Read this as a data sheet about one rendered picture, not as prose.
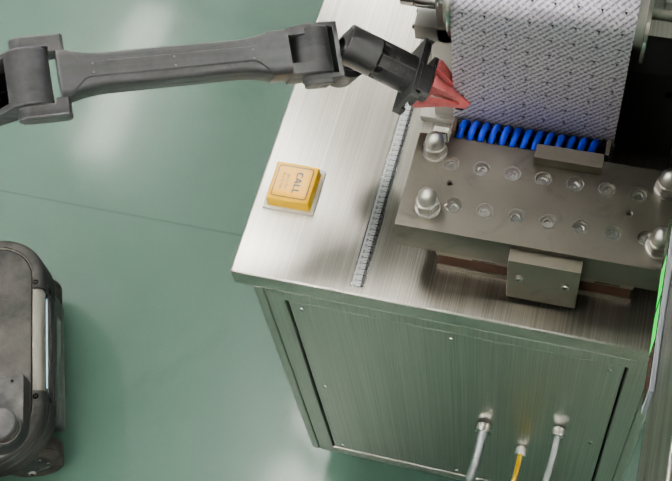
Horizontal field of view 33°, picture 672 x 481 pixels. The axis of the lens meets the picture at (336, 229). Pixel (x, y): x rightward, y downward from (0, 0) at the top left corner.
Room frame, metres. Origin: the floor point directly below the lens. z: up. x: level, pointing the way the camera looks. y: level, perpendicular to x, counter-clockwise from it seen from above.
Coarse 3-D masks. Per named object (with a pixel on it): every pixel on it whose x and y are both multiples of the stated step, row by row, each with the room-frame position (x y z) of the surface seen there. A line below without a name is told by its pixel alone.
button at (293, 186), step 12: (276, 168) 1.00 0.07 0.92; (288, 168) 1.00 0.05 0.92; (300, 168) 0.99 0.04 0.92; (312, 168) 0.99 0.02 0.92; (276, 180) 0.98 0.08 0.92; (288, 180) 0.98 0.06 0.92; (300, 180) 0.97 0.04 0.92; (312, 180) 0.97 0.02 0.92; (276, 192) 0.96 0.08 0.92; (288, 192) 0.95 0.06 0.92; (300, 192) 0.95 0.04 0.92; (312, 192) 0.95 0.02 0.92; (276, 204) 0.95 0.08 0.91; (288, 204) 0.94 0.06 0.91; (300, 204) 0.93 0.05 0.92
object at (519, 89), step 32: (480, 64) 0.94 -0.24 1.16; (512, 64) 0.92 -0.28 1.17; (544, 64) 0.90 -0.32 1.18; (576, 64) 0.88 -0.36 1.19; (608, 64) 0.87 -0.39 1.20; (480, 96) 0.94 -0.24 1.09; (512, 96) 0.92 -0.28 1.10; (544, 96) 0.90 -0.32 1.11; (576, 96) 0.88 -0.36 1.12; (608, 96) 0.86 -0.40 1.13; (544, 128) 0.90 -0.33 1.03; (576, 128) 0.88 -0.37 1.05; (608, 128) 0.86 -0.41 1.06
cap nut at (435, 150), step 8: (432, 136) 0.90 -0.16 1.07; (440, 136) 0.90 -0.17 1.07; (424, 144) 0.90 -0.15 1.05; (432, 144) 0.89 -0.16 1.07; (440, 144) 0.89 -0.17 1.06; (424, 152) 0.90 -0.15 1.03; (432, 152) 0.89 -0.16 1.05; (440, 152) 0.89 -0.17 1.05; (432, 160) 0.89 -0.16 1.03; (440, 160) 0.88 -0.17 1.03
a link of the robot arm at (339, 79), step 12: (300, 24) 1.04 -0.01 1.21; (312, 24) 1.03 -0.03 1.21; (324, 24) 1.03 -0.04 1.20; (336, 36) 1.02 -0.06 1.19; (336, 48) 1.00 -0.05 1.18; (336, 60) 0.99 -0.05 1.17; (336, 72) 0.97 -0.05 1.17; (348, 72) 1.01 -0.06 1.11; (312, 84) 0.96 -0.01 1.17; (324, 84) 0.96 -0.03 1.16; (336, 84) 1.02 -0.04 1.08; (348, 84) 1.03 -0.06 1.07
